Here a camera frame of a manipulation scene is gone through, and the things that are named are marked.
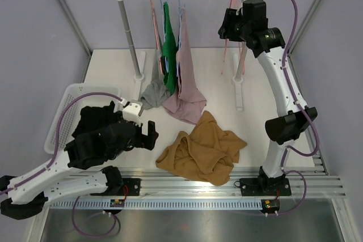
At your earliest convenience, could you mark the pink hanger of black top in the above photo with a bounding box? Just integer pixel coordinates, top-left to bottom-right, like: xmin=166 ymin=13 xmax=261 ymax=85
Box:
xmin=230 ymin=0 xmax=247 ymax=75

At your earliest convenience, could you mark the pink hanger of brown top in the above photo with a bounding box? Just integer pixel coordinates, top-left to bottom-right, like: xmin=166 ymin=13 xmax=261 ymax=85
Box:
xmin=221 ymin=0 xmax=238 ymax=75

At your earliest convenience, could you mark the black tank top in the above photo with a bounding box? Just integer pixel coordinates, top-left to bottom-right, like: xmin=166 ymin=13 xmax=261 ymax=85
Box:
xmin=71 ymin=101 xmax=117 ymax=138

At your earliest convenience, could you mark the brown tank top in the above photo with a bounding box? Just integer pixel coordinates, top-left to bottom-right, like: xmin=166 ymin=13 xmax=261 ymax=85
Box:
xmin=155 ymin=111 xmax=247 ymax=186

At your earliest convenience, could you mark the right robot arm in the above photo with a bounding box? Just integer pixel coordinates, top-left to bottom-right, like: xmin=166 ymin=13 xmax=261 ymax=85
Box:
xmin=218 ymin=0 xmax=318 ymax=197

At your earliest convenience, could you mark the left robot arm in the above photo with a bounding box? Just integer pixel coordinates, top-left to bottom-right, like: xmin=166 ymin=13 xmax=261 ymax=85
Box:
xmin=1 ymin=121 xmax=159 ymax=220

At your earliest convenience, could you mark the grey tank top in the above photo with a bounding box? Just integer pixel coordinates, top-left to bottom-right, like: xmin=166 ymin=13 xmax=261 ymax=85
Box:
xmin=140 ymin=38 xmax=171 ymax=110

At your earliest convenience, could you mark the blue hanger of mauve top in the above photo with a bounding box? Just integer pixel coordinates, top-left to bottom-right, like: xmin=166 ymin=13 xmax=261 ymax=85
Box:
xmin=176 ymin=0 xmax=184 ymax=86

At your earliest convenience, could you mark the mauve pink tank top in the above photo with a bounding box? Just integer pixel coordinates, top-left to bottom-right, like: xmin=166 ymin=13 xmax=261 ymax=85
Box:
xmin=163 ymin=8 xmax=206 ymax=124

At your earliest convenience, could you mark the green tank top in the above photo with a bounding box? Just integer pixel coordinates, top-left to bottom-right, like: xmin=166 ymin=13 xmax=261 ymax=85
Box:
xmin=162 ymin=1 xmax=177 ymax=95

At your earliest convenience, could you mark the blue hanger of green top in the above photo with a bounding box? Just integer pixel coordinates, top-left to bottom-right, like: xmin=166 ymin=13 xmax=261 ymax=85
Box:
xmin=159 ymin=0 xmax=169 ymax=72

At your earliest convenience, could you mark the pink hanger of grey top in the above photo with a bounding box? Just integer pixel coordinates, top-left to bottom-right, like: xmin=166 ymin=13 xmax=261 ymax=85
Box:
xmin=150 ymin=0 xmax=164 ymax=75

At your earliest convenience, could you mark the white plastic basket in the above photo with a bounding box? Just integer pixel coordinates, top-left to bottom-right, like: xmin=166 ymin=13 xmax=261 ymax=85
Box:
xmin=44 ymin=83 xmax=121 ymax=154

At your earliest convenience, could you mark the silver clothes rack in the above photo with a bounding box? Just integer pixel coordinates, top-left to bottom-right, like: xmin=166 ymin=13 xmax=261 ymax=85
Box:
xmin=117 ymin=0 xmax=244 ymax=112

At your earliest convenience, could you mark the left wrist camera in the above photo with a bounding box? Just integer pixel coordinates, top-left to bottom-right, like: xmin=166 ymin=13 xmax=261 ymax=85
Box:
xmin=121 ymin=100 xmax=143 ymax=126

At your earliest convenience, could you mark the white slotted cable duct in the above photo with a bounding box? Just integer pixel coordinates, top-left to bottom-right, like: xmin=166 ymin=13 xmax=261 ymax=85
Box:
xmin=51 ymin=198 xmax=277 ymax=210

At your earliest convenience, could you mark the right aluminium frame post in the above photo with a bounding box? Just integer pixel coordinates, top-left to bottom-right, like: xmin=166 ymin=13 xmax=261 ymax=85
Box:
xmin=288 ymin=0 xmax=323 ymax=58

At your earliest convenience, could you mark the aluminium frame post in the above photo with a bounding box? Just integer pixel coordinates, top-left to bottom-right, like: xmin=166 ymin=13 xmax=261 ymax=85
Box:
xmin=56 ymin=0 xmax=92 ymax=59
xmin=288 ymin=0 xmax=323 ymax=58

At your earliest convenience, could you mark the left aluminium frame post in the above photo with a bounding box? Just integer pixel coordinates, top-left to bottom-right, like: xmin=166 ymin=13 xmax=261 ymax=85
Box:
xmin=56 ymin=0 xmax=92 ymax=59

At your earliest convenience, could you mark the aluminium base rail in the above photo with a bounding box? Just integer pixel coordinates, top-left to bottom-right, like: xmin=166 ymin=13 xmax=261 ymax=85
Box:
xmin=65 ymin=154 xmax=347 ymax=200

